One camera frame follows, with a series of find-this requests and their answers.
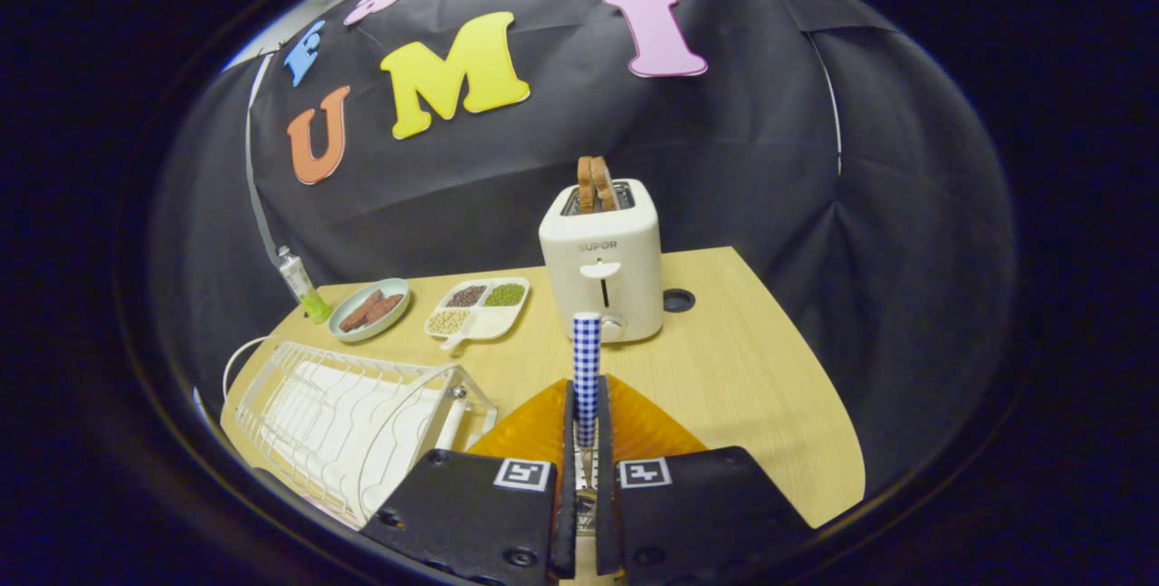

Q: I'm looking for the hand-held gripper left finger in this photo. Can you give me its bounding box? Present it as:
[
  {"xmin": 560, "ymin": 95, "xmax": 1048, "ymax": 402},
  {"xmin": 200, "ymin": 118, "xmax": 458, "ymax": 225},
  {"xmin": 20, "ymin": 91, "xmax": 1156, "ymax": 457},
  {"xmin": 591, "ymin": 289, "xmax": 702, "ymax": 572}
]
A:
[{"xmin": 359, "ymin": 378, "xmax": 579, "ymax": 584}]

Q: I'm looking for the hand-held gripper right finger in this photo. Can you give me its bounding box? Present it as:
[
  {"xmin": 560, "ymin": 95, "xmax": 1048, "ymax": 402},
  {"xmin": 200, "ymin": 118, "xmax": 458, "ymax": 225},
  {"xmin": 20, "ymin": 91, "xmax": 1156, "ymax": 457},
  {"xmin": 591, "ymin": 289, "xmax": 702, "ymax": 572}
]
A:
[{"xmin": 595, "ymin": 375, "xmax": 813, "ymax": 583}]

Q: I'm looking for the blue checked handle spoon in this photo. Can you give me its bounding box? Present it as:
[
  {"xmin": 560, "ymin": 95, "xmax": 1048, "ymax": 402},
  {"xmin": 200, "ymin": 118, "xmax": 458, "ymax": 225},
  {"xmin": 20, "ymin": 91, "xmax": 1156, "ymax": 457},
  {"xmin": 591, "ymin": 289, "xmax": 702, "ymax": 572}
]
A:
[{"xmin": 572, "ymin": 312, "xmax": 603, "ymax": 492}]

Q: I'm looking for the white wire dish rack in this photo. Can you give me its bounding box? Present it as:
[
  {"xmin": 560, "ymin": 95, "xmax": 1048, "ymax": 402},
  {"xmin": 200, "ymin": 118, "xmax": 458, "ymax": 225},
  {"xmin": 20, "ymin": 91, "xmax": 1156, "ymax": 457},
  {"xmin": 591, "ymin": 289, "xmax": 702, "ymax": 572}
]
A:
[{"xmin": 222, "ymin": 336, "xmax": 499, "ymax": 528}]

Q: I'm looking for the white divided bean dish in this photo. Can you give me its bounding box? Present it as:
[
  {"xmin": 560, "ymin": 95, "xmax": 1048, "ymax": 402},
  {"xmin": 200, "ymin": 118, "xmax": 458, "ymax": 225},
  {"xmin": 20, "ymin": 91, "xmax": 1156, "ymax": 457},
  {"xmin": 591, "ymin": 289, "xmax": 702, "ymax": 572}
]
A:
[{"xmin": 425, "ymin": 276, "xmax": 531, "ymax": 351}]

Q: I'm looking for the light green plate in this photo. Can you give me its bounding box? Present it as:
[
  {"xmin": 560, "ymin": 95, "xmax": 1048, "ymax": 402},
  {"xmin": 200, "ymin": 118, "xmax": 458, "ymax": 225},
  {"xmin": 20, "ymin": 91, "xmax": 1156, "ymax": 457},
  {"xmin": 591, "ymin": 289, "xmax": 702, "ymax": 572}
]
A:
[{"xmin": 327, "ymin": 278, "xmax": 412, "ymax": 344}]

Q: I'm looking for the white toaster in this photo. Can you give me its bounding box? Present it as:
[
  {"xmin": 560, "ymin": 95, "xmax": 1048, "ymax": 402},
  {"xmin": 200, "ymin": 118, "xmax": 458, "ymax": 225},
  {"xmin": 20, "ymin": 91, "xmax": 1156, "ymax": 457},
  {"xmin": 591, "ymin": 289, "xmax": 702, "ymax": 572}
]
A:
[{"xmin": 539, "ymin": 178, "xmax": 665, "ymax": 344}]

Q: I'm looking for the brown meat piece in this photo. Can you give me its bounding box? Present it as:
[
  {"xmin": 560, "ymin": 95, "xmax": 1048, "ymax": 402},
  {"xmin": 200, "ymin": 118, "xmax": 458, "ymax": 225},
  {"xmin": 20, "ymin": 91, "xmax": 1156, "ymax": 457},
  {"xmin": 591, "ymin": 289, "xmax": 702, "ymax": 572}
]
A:
[
  {"xmin": 340, "ymin": 290, "xmax": 384, "ymax": 331},
  {"xmin": 362, "ymin": 294, "xmax": 405, "ymax": 326}
]

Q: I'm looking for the green liquid bottle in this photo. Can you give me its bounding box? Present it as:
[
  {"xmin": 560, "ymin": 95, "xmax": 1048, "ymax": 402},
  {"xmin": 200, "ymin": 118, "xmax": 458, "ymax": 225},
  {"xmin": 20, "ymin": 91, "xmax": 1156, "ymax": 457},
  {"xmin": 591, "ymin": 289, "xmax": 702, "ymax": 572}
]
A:
[{"xmin": 276, "ymin": 246, "xmax": 332, "ymax": 324}]

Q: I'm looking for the black backdrop cloth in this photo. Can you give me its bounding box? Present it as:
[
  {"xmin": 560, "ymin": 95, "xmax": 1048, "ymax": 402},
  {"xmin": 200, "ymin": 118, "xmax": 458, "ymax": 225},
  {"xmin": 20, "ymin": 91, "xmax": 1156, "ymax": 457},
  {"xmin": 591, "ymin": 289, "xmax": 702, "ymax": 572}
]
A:
[{"xmin": 149, "ymin": 0, "xmax": 1015, "ymax": 496}]

